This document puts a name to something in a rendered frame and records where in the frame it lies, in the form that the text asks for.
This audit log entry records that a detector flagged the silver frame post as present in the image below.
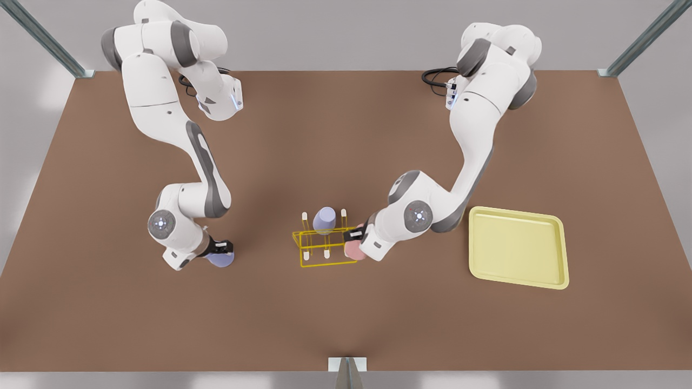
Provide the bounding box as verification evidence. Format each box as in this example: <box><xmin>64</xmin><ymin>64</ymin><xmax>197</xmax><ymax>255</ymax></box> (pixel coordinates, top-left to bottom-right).
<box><xmin>597</xmin><ymin>0</ymin><xmax>692</xmax><ymax>78</ymax></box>
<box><xmin>0</xmin><ymin>0</ymin><xmax>95</xmax><ymax>79</ymax></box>
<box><xmin>328</xmin><ymin>357</ymin><xmax>367</xmax><ymax>389</ymax></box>

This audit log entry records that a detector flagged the yellow wire cup rack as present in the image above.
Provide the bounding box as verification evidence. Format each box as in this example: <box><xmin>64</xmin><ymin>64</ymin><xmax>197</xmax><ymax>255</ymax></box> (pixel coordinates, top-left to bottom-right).
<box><xmin>292</xmin><ymin>209</ymin><xmax>364</xmax><ymax>268</ymax></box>

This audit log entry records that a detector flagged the yellow tray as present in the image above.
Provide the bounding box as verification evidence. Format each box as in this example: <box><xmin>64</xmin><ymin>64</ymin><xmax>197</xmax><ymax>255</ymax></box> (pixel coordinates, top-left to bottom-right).
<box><xmin>468</xmin><ymin>206</ymin><xmax>570</xmax><ymax>290</ymax></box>

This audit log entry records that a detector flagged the lavender cup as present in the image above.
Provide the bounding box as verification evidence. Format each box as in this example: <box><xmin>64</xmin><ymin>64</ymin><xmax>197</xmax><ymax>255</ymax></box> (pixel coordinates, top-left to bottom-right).
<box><xmin>206</xmin><ymin>251</ymin><xmax>236</xmax><ymax>269</ymax></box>
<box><xmin>312</xmin><ymin>207</ymin><xmax>337</xmax><ymax>235</ymax></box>

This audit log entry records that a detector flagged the black cable loop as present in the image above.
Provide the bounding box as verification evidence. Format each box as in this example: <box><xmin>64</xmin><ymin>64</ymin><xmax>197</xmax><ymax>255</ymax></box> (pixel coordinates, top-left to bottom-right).
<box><xmin>422</xmin><ymin>66</ymin><xmax>460</xmax><ymax>98</ymax></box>
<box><xmin>178</xmin><ymin>67</ymin><xmax>232</xmax><ymax>98</ymax></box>

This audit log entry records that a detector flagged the pink cup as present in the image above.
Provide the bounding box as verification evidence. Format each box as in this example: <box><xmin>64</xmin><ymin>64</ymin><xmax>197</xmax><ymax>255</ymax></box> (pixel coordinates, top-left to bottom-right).
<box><xmin>344</xmin><ymin>225</ymin><xmax>366</xmax><ymax>261</ymax></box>

